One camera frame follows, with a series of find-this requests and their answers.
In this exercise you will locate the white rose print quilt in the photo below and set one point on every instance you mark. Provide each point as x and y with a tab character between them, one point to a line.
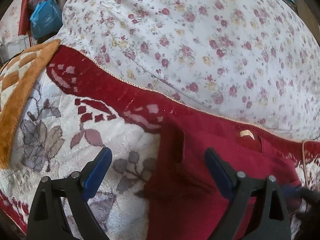
187	42

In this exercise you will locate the red paper bag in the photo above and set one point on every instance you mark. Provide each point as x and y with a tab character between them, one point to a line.
24	12

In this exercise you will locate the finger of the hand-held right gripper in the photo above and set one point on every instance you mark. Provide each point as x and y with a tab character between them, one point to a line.
306	197

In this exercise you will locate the red and white floral blanket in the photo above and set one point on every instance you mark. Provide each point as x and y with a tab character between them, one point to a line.
62	120

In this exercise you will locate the dark red garment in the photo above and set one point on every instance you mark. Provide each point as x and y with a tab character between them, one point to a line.
190	180

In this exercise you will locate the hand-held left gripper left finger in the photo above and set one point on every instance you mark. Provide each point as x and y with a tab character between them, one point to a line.
96	173

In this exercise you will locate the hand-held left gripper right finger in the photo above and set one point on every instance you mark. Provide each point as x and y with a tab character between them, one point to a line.
218	173

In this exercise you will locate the blue plastic bag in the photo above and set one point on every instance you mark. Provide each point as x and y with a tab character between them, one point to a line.
46	17

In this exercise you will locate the orange checkered plush mat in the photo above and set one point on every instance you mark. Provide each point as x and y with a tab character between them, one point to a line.
15	120

